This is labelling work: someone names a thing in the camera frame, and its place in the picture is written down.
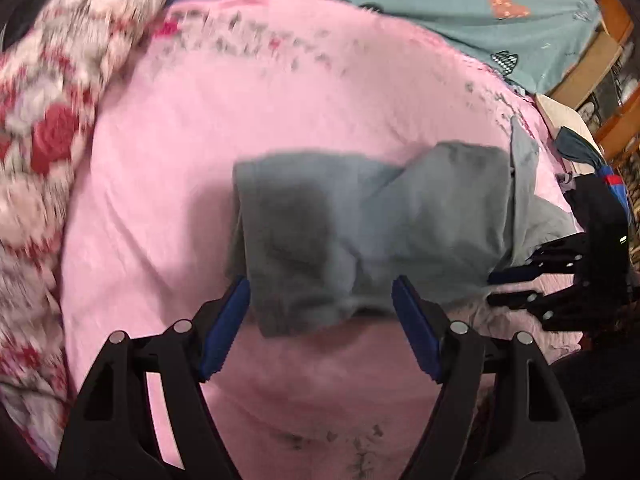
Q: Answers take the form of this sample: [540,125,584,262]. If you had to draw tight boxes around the red floral quilt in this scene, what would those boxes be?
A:
[1,0,167,469]

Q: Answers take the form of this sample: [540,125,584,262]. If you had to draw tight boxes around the pink floral bed sheet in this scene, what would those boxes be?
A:
[62,0,579,479]

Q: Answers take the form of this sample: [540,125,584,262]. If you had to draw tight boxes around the blue red garment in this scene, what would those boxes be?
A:
[597,165,632,226]

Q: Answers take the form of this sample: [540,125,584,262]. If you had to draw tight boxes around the grey fleece pants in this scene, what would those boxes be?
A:
[228,126,577,337]

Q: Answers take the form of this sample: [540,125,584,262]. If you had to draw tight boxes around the dark teal garment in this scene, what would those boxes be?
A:
[553,127,606,171]

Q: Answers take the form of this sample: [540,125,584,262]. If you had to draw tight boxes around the small grey sock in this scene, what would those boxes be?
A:
[555,172,577,194]

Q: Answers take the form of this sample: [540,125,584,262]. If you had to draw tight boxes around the cream textured pillow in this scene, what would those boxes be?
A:
[535,93,602,174]

